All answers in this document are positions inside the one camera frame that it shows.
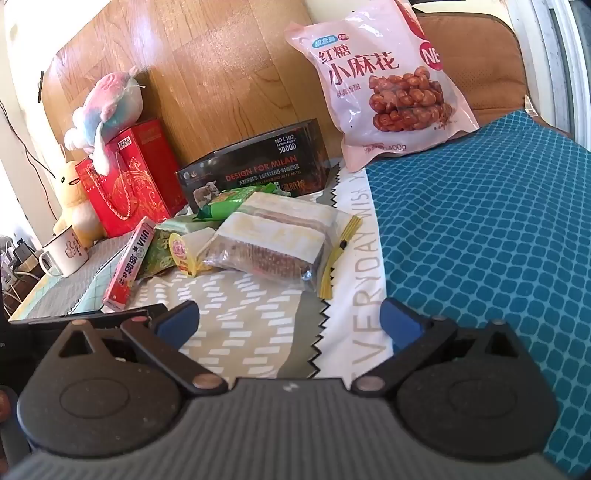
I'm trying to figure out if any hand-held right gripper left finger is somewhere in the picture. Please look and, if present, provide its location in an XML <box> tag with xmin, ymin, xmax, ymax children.
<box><xmin>55</xmin><ymin>300</ymin><xmax>228</xmax><ymax>397</ymax></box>

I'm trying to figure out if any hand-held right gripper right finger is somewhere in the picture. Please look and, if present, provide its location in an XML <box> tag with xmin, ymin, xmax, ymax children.
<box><xmin>351</xmin><ymin>298</ymin><xmax>532</xmax><ymax>398</ymax></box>

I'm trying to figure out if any yellow label snack packet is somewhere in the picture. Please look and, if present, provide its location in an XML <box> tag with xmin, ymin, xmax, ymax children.
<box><xmin>168</xmin><ymin>231</ymin><xmax>218</xmax><ymax>278</ymax></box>

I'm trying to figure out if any dark green snack packet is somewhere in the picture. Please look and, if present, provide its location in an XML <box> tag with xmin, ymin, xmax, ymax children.
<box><xmin>139</xmin><ymin>228</ymin><xmax>178</xmax><ymax>280</ymax></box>

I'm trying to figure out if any red white candy box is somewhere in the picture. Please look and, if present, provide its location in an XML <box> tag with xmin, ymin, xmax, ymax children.
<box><xmin>102</xmin><ymin>216</ymin><xmax>155</xmax><ymax>311</ymax></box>

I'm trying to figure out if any light green snack packet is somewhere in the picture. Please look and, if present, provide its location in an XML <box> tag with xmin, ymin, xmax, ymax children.
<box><xmin>154</xmin><ymin>216</ymin><xmax>222</xmax><ymax>236</ymax></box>
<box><xmin>194</xmin><ymin>187</ymin><xmax>259</xmax><ymax>221</ymax></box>

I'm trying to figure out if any clear bag of biscuits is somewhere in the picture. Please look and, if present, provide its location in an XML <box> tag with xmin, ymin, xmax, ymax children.
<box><xmin>201</xmin><ymin>190</ymin><xmax>365</xmax><ymax>301</ymax></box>

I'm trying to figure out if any black printed box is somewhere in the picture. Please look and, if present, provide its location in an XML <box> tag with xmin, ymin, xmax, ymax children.
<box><xmin>175</xmin><ymin>119</ymin><xmax>331</xmax><ymax>217</ymax></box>

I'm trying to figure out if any patterned bedsheet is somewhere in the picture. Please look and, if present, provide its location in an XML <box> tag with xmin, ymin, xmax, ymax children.
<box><xmin>9</xmin><ymin>157</ymin><xmax>462</xmax><ymax>384</ymax></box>

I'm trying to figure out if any teal patterned mat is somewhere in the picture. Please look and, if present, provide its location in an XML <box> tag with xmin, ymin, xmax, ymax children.
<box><xmin>365</xmin><ymin>108</ymin><xmax>591</xmax><ymax>462</ymax></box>

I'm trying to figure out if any white enamel mug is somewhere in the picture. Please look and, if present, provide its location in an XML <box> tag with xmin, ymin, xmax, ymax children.
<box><xmin>38</xmin><ymin>226</ymin><xmax>89</xmax><ymax>278</ymax></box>

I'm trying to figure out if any red gift box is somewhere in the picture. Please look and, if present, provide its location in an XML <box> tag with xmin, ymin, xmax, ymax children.
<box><xmin>75</xmin><ymin>119</ymin><xmax>185</xmax><ymax>238</ymax></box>

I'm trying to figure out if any yellow duck plush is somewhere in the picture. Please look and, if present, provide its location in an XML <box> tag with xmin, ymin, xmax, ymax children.
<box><xmin>50</xmin><ymin>159</ymin><xmax>105</xmax><ymax>250</ymax></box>

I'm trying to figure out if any pastel plush toy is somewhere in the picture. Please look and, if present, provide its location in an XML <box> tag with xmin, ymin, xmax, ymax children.
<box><xmin>65</xmin><ymin>67</ymin><xmax>145</xmax><ymax>174</ymax></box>

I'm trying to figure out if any wooden headboard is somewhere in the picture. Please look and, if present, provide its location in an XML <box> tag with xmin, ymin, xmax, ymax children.
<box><xmin>41</xmin><ymin>0</ymin><xmax>347</xmax><ymax>185</ymax></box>

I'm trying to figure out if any pink snack bag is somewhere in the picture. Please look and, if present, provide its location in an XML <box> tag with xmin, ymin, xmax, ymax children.
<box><xmin>284</xmin><ymin>0</ymin><xmax>481</xmax><ymax>172</ymax></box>

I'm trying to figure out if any brown chair cushion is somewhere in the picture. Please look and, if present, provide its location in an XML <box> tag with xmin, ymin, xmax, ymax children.
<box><xmin>416</xmin><ymin>13</ymin><xmax>561</xmax><ymax>127</ymax></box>

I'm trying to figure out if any white window frame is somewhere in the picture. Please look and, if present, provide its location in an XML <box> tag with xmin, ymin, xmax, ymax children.
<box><xmin>522</xmin><ymin>0</ymin><xmax>591</xmax><ymax>148</ymax></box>

